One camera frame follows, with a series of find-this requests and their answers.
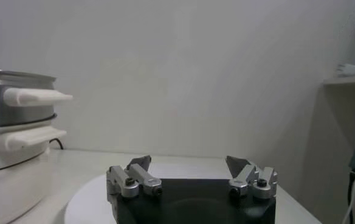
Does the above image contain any black cooker power cable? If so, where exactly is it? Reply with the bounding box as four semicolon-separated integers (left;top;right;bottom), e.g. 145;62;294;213
49;138;65;150

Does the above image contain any cream electric cooker base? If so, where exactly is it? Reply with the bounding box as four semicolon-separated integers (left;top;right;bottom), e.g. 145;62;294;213
0;114;68;224

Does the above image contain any stainless steel steamer basket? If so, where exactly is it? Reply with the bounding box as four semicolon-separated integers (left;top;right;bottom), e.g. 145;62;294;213
0;67;74;128

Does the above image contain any white shelf table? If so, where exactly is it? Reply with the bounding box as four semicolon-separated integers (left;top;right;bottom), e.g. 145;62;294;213
322;72;355;88

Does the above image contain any white round plate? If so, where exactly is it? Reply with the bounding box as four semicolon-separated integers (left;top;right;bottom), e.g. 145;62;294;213
64;163;283;224

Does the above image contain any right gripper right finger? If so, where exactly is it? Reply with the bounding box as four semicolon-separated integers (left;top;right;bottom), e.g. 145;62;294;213
225;155;278;200

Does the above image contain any white paper stack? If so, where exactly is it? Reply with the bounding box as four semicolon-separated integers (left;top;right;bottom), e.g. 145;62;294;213
335;63;355;77

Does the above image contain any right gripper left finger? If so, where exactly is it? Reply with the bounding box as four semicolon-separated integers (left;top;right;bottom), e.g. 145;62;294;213
106;155;163;203

